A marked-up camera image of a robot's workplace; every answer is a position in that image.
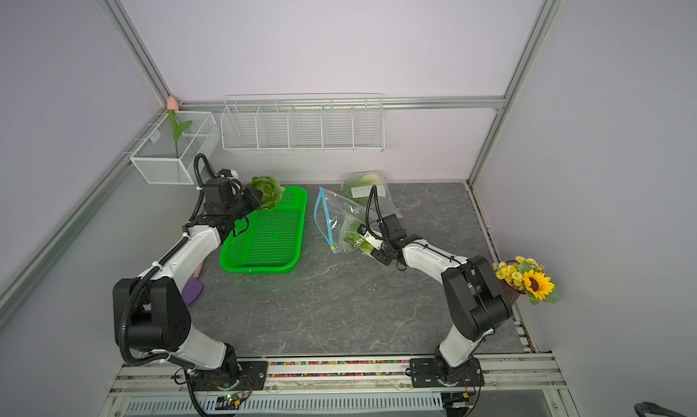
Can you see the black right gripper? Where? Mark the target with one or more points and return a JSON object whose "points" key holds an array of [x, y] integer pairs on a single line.
{"points": [[377, 254]]}

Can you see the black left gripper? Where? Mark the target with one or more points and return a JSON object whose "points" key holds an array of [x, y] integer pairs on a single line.
{"points": [[255, 200]]}

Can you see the green chinese cabbage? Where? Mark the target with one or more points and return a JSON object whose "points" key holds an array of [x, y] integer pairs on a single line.
{"points": [[351, 239], [271, 191]]}

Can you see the clear blue-zip zip-top bag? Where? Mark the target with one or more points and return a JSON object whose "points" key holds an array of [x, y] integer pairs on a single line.
{"points": [[332, 210]]}

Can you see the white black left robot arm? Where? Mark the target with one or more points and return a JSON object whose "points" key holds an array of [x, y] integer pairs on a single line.
{"points": [[151, 319]]}

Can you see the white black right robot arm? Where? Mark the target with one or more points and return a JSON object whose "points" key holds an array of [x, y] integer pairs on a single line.
{"points": [[476, 301]]}

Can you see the cabbage in back bag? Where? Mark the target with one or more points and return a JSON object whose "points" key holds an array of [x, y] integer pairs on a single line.
{"points": [[358, 188]]}

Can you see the back zip-top bag with label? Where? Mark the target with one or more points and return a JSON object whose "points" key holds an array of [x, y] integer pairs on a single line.
{"points": [[347, 176]]}

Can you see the green plastic perforated basket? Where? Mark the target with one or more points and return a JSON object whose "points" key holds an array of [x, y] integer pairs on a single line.
{"points": [[269, 241]]}

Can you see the purple pink garden trowel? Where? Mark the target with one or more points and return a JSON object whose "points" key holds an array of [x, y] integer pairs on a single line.
{"points": [[193, 287]]}

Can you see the pink artificial tulip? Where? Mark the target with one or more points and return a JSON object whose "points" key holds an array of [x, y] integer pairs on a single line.
{"points": [[178, 128]]}

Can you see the sunflower bouquet in pot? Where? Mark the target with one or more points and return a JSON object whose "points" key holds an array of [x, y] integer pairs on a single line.
{"points": [[525, 277]]}

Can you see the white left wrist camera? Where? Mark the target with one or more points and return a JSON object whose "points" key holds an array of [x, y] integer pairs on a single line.
{"points": [[228, 173]]}

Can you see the small white wire basket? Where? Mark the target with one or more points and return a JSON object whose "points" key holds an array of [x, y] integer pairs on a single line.
{"points": [[166, 155]]}

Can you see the long white wire shelf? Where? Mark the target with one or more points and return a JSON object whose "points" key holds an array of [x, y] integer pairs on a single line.
{"points": [[303, 123]]}

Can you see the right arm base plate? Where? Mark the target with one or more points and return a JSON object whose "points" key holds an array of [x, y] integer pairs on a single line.
{"points": [[433, 372]]}

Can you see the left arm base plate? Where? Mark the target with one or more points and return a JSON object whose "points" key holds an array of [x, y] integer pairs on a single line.
{"points": [[251, 375]]}

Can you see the aluminium mounting rail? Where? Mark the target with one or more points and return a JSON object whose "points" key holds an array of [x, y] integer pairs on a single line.
{"points": [[353, 374]]}

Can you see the white vented cable duct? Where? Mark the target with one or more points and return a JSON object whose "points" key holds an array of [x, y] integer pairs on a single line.
{"points": [[300, 404]]}

